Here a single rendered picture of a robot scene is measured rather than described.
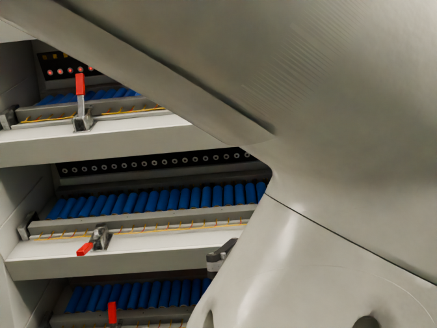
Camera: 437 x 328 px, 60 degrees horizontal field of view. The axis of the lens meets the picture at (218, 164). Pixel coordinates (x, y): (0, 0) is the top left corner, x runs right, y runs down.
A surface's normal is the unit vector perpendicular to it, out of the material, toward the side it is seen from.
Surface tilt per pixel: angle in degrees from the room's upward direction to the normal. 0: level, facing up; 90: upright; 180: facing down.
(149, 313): 21
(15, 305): 90
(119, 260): 111
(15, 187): 90
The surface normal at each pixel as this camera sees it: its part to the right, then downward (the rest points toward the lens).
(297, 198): -0.83, 0.01
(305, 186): -0.66, 0.48
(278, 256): -0.65, -0.37
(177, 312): -0.11, -0.87
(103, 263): -0.02, 0.48
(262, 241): -0.78, -0.44
